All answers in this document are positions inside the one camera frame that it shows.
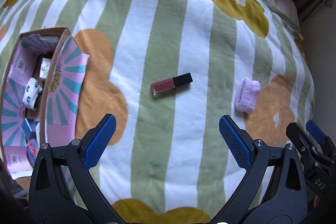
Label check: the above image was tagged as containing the red blue card case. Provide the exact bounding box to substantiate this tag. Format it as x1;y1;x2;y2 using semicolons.
26;139;39;165

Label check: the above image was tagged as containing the pink fuzzy sock roll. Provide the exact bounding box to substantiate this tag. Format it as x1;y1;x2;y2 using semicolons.
235;78;261;113

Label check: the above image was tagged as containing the silver cube box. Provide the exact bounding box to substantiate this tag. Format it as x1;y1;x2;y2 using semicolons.
21;118;37;140

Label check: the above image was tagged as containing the white panda sock roll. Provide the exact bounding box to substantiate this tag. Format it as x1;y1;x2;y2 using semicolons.
22;77;43;110

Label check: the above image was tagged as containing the white floral printed box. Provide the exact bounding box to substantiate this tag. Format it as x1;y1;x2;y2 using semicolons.
39;57;51;82

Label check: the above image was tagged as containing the red lip gloss tube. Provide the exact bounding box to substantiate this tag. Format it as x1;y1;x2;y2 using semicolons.
150;73;193;96

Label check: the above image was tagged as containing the right hand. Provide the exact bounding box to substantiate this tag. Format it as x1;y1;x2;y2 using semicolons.
313;196;321;207

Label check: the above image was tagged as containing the open cardboard box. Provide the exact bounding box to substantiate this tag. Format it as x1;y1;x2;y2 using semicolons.
1;27;89;180

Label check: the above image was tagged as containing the floral striped blanket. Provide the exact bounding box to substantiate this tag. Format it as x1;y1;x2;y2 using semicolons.
1;0;315;223

